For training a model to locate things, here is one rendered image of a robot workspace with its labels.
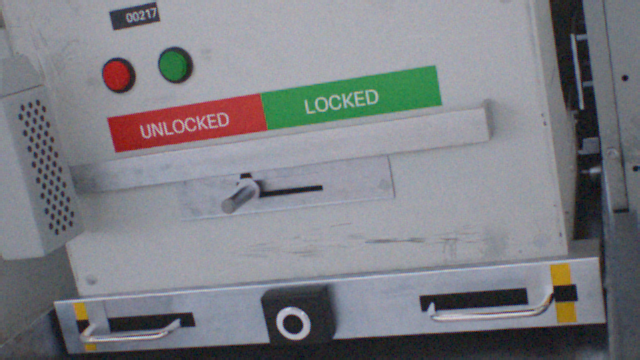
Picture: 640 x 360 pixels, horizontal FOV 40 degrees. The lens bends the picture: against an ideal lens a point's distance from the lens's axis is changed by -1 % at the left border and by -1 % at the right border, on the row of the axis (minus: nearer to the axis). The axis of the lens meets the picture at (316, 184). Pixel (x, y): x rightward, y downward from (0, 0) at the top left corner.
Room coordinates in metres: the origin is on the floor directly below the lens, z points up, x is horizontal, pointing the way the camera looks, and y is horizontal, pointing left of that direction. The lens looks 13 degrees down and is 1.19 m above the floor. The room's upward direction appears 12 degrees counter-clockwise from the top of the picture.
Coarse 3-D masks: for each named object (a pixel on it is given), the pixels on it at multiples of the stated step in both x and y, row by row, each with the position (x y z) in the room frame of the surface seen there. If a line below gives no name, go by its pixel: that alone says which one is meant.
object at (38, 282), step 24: (0, 24) 1.10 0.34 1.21; (0, 264) 1.05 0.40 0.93; (24, 264) 1.08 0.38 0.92; (48, 264) 1.10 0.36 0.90; (0, 288) 1.04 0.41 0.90; (24, 288) 1.07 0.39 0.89; (48, 288) 1.09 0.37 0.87; (0, 312) 1.04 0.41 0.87; (24, 312) 1.06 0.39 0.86; (0, 336) 1.00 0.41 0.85
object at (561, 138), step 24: (0, 0) 0.87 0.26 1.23; (552, 48) 0.86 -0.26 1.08; (552, 72) 0.82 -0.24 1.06; (552, 96) 0.77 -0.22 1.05; (552, 120) 0.73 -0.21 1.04; (552, 144) 0.70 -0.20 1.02; (576, 168) 1.00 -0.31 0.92; (264, 192) 0.82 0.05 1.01; (288, 192) 0.81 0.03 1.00; (72, 264) 0.87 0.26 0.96
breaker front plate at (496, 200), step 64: (64, 0) 0.85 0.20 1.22; (128, 0) 0.82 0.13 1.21; (192, 0) 0.80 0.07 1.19; (256, 0) 0.78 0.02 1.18; (320, 0) 0.76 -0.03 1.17; (384, 0) 0.74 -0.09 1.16; (448, 0) 0.73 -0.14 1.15; (512, 0) 0.71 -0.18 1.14; (64, 64) 0.85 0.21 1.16; (256, 64) 0.79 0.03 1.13; (320, 64) 0.77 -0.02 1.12; (384, 64) 0.75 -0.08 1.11; (448, 64) 0.73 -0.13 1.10; (512, 64) 0.71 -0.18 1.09; (64, 128) 0.86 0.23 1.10; (320, 128) 0.77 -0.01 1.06; (512, 128) 0.71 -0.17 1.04; (128, 192) 0.84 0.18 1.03; (192, 192) 0.81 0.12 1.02; (320, 192) 0.77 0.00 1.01; (384, 192) 0.75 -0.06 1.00; (448, 192) 0.73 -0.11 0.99; (512, 192) 0.72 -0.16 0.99; (128, 256) 0.85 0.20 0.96; (192, 256) 0.82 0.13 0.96; (256, 256) 0.80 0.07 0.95; (320, 256) 0.78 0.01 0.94; (384, 256) 0.76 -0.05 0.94; (448, 256) 0.74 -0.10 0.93; (512, 256) 0.72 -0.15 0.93
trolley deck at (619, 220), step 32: (128, 352) 0.89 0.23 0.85; (160, 352) 0.87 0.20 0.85; (192, 352) 0.85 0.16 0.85; (224, 352) 0.83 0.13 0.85; (256, 352) 0.82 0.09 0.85; (288, 352) 0.80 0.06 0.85; (320, 352) 0.79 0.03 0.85; (352, 352) 0.77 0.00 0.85; (384, 352) 0.76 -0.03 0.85; (416, 352) 0.74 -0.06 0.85; (448, 352) 0.73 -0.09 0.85; (480, 352) 0.72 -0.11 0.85; (512, 352) 0.71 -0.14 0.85; (544, 352) 0.69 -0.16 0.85
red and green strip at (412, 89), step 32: (256, 96) 0.79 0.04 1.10; (288, 96) 0.78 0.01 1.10; (320, 96) 0.77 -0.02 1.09; (352, 96) 0.76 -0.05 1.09; (384, 96) 0.75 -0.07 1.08; (416, 96) 0.74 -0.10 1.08; (128, 128) 0.83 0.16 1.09; (160, 128) 0.82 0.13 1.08; (192, 128) 0.81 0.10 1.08; (224, 128) 0.80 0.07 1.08; (256, 128) 0.79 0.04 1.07
